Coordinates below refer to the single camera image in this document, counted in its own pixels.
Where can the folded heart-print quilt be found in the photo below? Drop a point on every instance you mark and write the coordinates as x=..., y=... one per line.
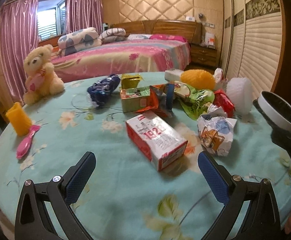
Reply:
x=79, y=40

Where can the orange plastic cup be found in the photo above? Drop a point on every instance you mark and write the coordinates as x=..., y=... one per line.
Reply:
x=19, y=119

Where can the blue snack wrapper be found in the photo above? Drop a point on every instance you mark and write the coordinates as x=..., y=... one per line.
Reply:
x=100, y=92

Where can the small red white wrapper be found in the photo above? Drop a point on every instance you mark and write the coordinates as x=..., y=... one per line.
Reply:
x=219, y=76

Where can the left pink curtain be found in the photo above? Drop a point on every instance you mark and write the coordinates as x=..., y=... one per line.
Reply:
x=18, y=37

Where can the yellow-green snack packet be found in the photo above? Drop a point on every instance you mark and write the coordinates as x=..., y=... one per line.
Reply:
x=129, y=81

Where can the orange foam fruit net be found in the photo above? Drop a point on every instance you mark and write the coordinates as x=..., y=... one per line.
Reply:
x=198, y=78

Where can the white pillow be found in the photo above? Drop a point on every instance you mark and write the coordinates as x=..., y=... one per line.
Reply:
x=139, y=37

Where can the red white milk carton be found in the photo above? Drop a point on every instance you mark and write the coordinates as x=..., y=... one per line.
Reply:
x=157, y=140

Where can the bed with pink sheet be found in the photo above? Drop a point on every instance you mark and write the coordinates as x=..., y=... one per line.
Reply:
x=131, y=56

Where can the cream teddy bear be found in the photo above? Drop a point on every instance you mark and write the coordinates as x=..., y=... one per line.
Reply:
x=42, y=81

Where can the pink pillow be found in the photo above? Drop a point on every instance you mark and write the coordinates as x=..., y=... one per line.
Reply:
x=168, y=37

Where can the white orange bag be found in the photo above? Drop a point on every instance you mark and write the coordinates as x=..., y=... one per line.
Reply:
x=209, y=40

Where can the white cartoon wrapper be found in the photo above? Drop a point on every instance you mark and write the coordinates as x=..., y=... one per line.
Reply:
x=216, y=134

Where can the right pink curtain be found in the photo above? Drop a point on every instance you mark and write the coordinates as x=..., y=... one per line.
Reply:
x=81, y=14

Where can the folded striped quilt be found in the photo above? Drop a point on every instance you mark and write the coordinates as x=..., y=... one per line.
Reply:
x=113, y=35

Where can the white louvered wardrobe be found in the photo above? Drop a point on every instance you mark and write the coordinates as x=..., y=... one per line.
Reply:
x=252, y=41

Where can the white foam fruit net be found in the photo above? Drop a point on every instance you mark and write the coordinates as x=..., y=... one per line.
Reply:
x=239, y=91

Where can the pink plastic hairbrush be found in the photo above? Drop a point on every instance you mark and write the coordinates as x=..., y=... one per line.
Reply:
x=26, y=143

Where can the orange snack wrapper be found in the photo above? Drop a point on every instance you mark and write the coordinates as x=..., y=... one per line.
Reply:
x=160, y=101

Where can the green juice carton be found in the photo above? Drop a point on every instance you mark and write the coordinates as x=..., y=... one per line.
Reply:
x=134, y=99

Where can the green coconut drink pouch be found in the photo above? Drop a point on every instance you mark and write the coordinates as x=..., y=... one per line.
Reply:
x=194, y=102

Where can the window with blinds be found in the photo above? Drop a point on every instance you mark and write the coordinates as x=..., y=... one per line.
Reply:
x=51, y=18

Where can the wooden nightstand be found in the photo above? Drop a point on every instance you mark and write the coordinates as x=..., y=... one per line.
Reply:
x=203, y=55

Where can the pink curtain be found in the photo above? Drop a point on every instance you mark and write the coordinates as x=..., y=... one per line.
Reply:
x=81, y=14
x=18, y=37

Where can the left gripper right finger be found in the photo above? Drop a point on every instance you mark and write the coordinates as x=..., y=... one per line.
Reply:
x=261, y=220

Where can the white foam block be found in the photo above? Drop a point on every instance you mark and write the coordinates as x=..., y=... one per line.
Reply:
x=173, y=75

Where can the wooden headboard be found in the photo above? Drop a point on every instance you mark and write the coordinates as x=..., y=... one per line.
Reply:
x=191, y=31

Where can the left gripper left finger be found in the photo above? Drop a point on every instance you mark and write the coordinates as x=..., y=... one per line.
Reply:
x=32, y=218

